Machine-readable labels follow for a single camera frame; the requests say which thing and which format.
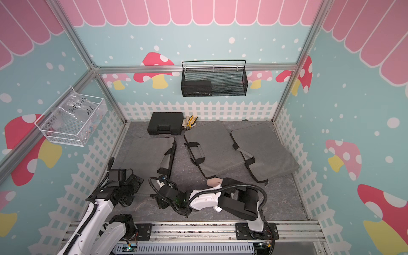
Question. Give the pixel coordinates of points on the white wire basket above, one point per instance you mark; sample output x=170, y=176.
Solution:
x=41, y=123

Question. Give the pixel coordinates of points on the clear plastic bag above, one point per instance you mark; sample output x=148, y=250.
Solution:
x=78, y=116

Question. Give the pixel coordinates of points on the yellow black pliers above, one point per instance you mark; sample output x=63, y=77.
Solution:
x=189, y=122

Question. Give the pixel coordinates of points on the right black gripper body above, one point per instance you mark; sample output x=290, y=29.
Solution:
x=162, y=205

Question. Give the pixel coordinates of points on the upper pink mouse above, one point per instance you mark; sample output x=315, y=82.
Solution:
x=213, y=182

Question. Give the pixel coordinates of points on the black wire mesh basket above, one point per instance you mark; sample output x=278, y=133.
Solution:
x=228, y=77

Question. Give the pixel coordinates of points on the grey laptop bag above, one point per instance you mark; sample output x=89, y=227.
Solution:
x=150, y=157
x=211, y=149
x=264, y=155

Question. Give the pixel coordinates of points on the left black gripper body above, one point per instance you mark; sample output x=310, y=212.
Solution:
x=131, y=187

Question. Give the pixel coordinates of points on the black box in basket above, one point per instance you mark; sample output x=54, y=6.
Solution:
x=196, y=88

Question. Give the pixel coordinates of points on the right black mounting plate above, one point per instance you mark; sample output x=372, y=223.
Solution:
x=243, y=232

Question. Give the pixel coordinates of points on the black mounting plate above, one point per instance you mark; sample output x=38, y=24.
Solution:
x=243, y=232
x=141, y=232

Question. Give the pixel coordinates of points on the black plastic tool case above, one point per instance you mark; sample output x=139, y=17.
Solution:
x=162, y=123

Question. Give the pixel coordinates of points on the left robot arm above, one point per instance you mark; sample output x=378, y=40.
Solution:
x=95, y=236

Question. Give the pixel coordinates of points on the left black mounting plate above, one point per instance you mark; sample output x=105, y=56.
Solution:
x=141, y=232

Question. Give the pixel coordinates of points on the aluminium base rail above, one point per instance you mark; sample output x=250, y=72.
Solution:
x=184, y=232

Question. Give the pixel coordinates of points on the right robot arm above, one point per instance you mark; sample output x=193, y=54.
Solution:
x=242, y=200

